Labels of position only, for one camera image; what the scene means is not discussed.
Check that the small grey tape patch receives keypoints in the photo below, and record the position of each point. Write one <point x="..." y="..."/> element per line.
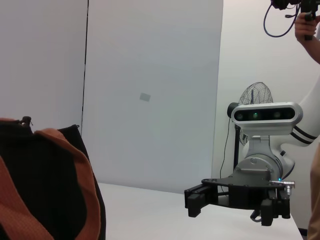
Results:
<point x="145" y="96"/>

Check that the person's bare forearm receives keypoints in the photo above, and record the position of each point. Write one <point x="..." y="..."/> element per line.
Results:
<point x="312" y="51"/>

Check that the silver metal zipper pull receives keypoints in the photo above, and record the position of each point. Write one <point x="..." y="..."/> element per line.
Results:
<point x="23" y="123"/>

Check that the khaki trouser leg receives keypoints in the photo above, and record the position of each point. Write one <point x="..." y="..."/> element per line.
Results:
<point x="315" y="200"/>

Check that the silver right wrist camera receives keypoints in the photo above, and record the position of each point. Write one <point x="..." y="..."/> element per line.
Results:
<point x="265" y="116"/>

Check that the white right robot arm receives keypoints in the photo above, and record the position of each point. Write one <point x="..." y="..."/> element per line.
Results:
<point x="287" y="162"/>

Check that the person's bare hand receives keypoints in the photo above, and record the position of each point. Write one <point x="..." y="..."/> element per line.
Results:
<point x="303" y="27"/>

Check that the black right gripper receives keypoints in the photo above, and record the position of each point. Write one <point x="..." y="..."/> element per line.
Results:
<point x="245" y="195"/>

